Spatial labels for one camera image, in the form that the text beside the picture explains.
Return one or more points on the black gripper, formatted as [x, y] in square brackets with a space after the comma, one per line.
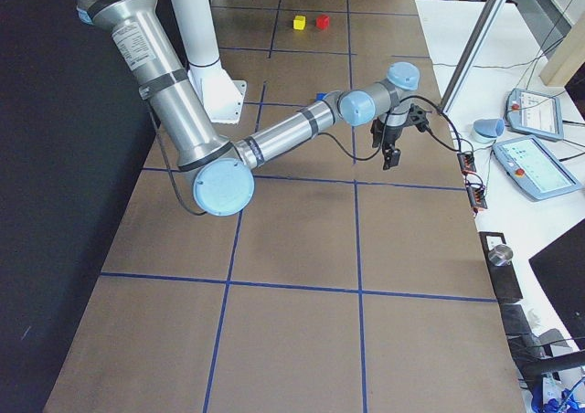
[388, 138]

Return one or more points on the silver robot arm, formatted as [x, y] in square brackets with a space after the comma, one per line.
[219, 170]

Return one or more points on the far orange black connector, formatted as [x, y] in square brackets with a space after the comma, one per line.
[466, 162]

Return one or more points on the orange black connector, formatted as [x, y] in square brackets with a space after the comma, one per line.
[476, 196]
[466, 162]

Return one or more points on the near orange black connector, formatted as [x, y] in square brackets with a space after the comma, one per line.
[476, 196]

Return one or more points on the near teach pendant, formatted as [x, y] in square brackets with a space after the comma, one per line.
[534, 169]

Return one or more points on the teach pendant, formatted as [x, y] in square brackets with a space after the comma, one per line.
[534, 113]
[534, 169]

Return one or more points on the black block with metal knob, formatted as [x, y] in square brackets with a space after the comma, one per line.
[498, 258]

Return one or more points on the red wooden block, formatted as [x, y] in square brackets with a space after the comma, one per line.
[322, 22]

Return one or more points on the far teach pendant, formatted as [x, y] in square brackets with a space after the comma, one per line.
[534, 113]

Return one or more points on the yellow wooden block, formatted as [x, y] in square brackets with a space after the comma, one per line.
[299, 22]

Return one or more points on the black monitor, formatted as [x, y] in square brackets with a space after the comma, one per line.
[559, 269]

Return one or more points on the wooden post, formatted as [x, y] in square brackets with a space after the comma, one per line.
[567, 59]

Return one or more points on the aluminium frame post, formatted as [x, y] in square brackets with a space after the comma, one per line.
[472, 48]

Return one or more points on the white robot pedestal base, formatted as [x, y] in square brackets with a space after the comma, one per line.
[222, 97]

